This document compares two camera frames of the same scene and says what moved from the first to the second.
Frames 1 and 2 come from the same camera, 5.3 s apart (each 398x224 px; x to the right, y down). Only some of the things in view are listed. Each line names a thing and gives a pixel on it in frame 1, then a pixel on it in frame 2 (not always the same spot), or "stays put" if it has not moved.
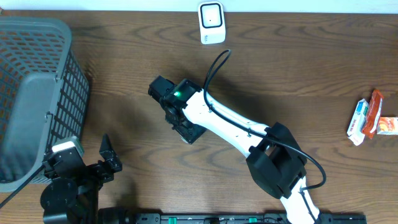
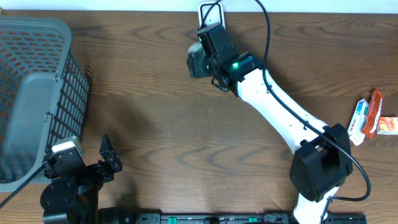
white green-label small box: [355, 131] stays put
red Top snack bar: [372, 112] stays put
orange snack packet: [387, 126] stays put
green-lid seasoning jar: [188, 139] -> [198, 65]
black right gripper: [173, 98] -> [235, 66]
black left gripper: [104, 172] stays put
